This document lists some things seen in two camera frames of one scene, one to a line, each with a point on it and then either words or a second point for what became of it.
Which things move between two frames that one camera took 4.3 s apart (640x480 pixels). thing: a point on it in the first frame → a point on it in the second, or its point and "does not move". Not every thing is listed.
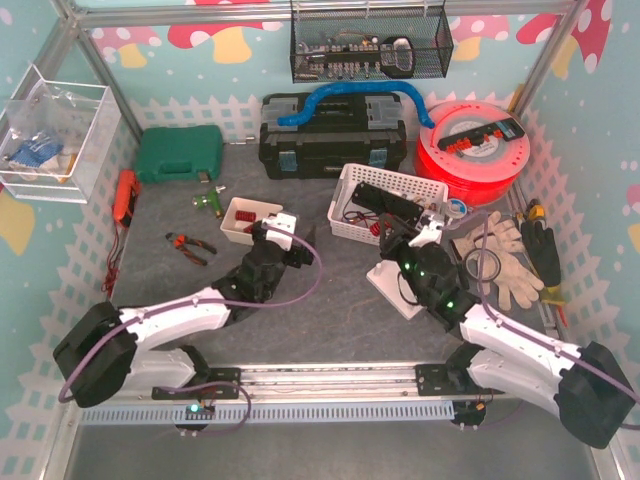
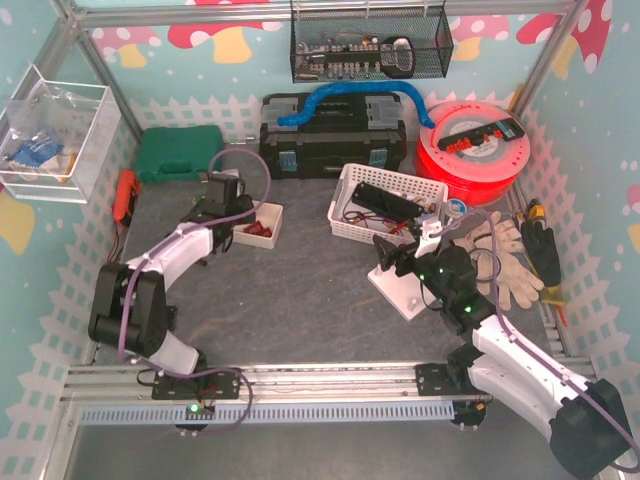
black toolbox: (340, 129) does not move
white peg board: (390, 279) does not move
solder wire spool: (457, 208) does not move
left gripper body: (293, 248) → (220, 239)
